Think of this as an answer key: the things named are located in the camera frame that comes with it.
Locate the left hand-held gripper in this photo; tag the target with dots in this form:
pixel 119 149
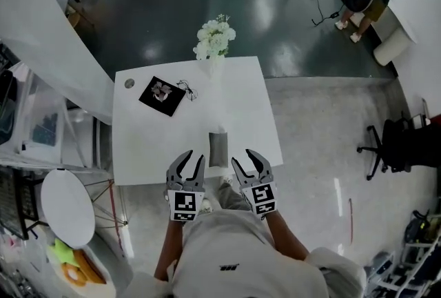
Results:
pixel 186 203

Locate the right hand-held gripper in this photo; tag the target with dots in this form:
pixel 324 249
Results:
pixel 262 198

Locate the grey rectangular case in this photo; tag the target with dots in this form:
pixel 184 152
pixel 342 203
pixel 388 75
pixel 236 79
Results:
pixel 218 150

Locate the person's right forearm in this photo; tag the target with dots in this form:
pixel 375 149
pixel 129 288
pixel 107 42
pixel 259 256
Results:
pixel 286 238

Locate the person's left forearm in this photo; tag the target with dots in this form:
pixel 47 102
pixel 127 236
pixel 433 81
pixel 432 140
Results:
pixel 170 248

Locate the person's right white shoe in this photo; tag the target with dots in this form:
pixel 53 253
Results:
pixel 227 180

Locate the person's white shoe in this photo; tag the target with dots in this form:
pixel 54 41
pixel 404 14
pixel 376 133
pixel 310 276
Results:
pixel 227 180
pixel 206 206

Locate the person's grey trousers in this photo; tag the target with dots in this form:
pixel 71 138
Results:
pixel 231 198

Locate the person's left white shoe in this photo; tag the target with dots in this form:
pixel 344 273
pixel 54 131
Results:
pixel 206 206

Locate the white rectangular table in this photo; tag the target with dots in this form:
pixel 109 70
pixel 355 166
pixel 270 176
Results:
pixel 165 141

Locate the black square mat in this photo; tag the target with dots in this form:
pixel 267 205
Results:
pixel 151 103

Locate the person's grey shirt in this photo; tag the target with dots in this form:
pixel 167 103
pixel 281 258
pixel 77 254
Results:
pixel 248 255

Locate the red floor strip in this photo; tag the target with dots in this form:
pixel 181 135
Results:
pixel 351 220

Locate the white ribbed vase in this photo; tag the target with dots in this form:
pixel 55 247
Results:
pixel 215 67

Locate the round white side table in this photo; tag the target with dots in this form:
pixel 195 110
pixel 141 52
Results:
pixel 67 207

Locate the black office chair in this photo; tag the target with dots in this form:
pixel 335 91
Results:
pixel 389 148

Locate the egg-shaped cushion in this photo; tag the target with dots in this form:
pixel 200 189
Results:
pixel 96 283

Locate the white flower bouquet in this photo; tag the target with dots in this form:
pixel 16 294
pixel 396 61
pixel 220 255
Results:
pixel 215 36

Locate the green star plush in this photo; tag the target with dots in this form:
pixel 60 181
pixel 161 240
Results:
pixel 62 248

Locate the white metal shelf rack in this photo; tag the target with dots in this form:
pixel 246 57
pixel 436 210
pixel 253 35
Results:
pixel 41 124

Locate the black plastic crate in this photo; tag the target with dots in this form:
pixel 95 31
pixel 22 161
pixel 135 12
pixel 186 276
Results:
pixel 13 203

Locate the white curved column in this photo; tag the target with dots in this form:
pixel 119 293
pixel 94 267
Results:
pixel 41 31

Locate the white cylindrical pedestal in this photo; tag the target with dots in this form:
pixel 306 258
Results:
pixel 392 48

